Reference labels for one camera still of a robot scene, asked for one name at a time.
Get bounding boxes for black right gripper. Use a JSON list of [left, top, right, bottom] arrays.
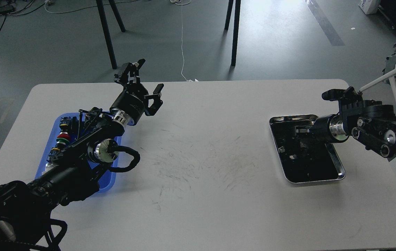
[[294, 114, 349, 143]]

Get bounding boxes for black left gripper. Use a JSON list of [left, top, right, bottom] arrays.
[[110, 59, 164, 126]]

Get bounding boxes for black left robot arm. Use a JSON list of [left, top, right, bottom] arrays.
[[0, 59, 164, 251]]

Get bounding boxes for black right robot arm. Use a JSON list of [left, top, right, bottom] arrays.
[[292, 87, 396, 158]]

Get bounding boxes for silver metal tray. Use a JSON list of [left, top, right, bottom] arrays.
[[269, 114, 346, 185]]

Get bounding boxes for blue plastic tray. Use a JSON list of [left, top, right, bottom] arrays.
[[35, 112, 124, 192]]

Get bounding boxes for black tripod legs left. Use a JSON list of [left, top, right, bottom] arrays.
[[95, 0, 126, 69]]

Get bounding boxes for black tripod legs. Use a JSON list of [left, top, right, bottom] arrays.
[[95, 0, 126, 69], [224, 0, 241, 67]]

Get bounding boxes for black tripod legs right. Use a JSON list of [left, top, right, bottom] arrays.
[[224, 0, 241, 67]]

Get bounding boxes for white cardboard box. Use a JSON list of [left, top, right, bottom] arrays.
[[358, 0, 381, 15]]

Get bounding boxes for white floor cable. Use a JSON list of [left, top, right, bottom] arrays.
[[169, 0, 198, 82]]

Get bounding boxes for red push button switch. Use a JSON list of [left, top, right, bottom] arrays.
[[57, 132, 71, 142]]

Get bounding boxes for green push button switch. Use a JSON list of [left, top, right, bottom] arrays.
[[56, 138, 70, 145]]

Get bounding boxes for blue black switch base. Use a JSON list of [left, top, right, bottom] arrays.
[[48, 144, 64, 158]]

